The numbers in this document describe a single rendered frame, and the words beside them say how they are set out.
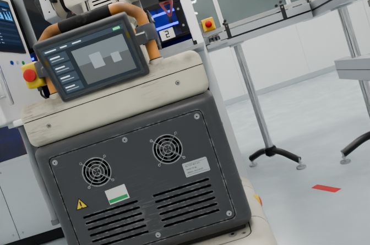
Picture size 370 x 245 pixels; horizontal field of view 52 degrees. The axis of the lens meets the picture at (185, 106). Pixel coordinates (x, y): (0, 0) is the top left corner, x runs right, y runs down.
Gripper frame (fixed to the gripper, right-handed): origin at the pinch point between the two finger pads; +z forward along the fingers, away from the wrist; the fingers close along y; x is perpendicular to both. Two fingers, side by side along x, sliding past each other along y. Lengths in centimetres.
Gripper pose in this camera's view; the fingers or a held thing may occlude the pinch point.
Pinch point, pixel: (169, 14)
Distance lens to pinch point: 191.1
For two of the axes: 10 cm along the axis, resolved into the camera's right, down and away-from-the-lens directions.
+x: -9.5, 3.1, 0.7
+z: 3.1, 9.5, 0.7
